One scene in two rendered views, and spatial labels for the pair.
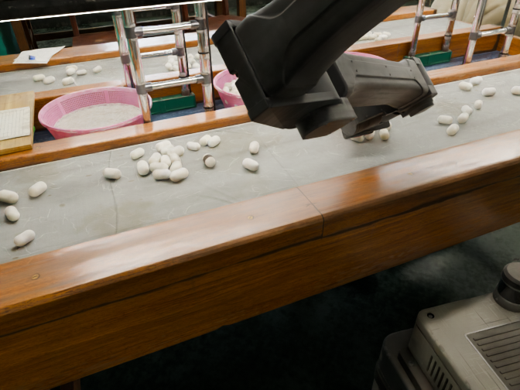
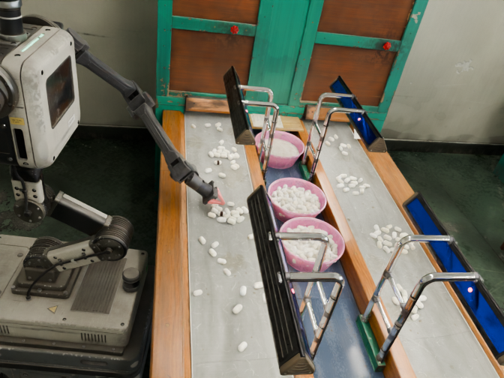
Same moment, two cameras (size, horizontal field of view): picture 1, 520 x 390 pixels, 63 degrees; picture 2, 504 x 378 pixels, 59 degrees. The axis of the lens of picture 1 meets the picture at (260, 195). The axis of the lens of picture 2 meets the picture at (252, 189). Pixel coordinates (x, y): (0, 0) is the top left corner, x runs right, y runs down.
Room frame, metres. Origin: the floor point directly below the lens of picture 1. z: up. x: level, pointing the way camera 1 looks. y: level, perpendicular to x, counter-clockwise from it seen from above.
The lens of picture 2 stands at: (1.18, -1.65, 1.96)
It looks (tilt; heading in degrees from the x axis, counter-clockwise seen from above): 36 degrees down; 98
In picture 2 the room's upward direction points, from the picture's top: 11 degrees clockwise
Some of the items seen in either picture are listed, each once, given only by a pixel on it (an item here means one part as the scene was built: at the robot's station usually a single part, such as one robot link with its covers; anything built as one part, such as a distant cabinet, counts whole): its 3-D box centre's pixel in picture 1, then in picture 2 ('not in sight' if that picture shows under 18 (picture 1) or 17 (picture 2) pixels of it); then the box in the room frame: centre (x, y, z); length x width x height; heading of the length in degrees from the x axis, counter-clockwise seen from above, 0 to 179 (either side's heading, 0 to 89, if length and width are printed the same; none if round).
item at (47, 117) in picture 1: (100, 124); (277, 151); (0.98, 0.40, 0.72); 0.27 x 0.27 x 0.10
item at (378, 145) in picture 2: not in sight; (356, 109); (1.30, 0.35, 1.08); 0.62 x 0.08 x 0.07; 112
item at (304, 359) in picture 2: not in sight; (276, 262); (1.15, -0.76, 1.08); 0.62 x 0.08 x 0.07; 112
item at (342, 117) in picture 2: not in sight; (330, 113); (1.19, 0.78, 0.83); 0.30 x 0.06 x 0.07; 22
